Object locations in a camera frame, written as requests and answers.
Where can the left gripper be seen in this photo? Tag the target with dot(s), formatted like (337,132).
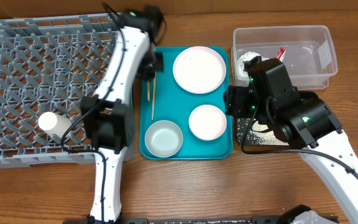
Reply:
(159,66)

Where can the rice grains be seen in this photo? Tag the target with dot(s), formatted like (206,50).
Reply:
(258,134)

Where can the small white plate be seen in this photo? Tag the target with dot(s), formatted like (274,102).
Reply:
(207,122)

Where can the red snack wrapper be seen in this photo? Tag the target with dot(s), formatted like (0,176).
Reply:
(281,54)

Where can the grey bowl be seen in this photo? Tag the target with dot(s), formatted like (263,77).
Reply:
(163,139)

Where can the white plastic cup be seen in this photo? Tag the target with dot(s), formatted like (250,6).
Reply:
(53,124)

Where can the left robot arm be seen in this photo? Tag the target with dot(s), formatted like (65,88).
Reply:
(108,115)

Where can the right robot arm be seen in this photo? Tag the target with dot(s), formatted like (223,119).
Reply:
(333,158)

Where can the grey dishwasher rack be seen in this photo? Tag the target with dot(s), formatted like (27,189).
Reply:
(49,64)

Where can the black tray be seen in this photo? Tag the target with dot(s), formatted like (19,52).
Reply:
(286,116)

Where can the teal plastic tray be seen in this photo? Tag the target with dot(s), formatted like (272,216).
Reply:
(175,104)

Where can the large white plate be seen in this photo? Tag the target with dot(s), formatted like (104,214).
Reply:
(199,70)

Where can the clear plastic bin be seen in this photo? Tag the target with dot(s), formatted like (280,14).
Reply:
(310,56)

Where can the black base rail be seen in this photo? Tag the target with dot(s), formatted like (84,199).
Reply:
(257,220)

